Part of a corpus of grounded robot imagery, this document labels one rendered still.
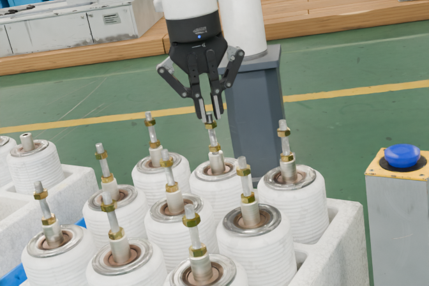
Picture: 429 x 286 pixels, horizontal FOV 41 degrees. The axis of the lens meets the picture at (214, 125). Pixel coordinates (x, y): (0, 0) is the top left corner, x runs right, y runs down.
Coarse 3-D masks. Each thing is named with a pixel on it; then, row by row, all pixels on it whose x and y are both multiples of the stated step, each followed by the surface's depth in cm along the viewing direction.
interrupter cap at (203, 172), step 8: (208, 160) 91; (224, 160) 90; (232, 160) 90; (200, 168) 89; (208, 168) 89; (232, 168) 87; (200, 176) 86; (208, 176) 86; (216, 176) 85; (224, 176) 85; (232, 176) 85
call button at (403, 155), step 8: (400, 144) 68; (408, 144) 67; (384, 152) 67; (392, 152) 66; (400, 152) 66; (408, 152) 65; (416, 152) 65; (392, 160) 65; (400, 160) 65; (408, 160) 64; (416, 160) 65
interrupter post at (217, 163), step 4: (220, 152) 87; (212, 156) 86; (216, 156) 86; (220, 156) 86; (212, 160) 86; (216, 160) 86; (220, 160) 86; (212, 164) 87; (216, 164) 86; (220, 164) 86; (224, 164) 87; (212, 168) 87; (216, 168) 87; (220, 168) 87; (224, 168) 87; (216, 172) 87; (220, 172) 87
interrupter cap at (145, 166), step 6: (150, 156) 97; (174, 156) 95; (180, 156) 94; (138, 162) 95; (144, 162) 95; (150, 162) 95; (174, 162) 93; (180, 162) 93; (138, 168) 93; (144, 168) 93; (150, 168) 92; (156, 168) 92; (162, 168) 91
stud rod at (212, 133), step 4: (208, 116) 84; (212, 116) 85; (208, 120) 84; (212, 120) 85; (212, 132) 85; (212, 136) 85; (212, 140) 86; (212, 144) 86; (216, 144) 86; (216, 152) 86
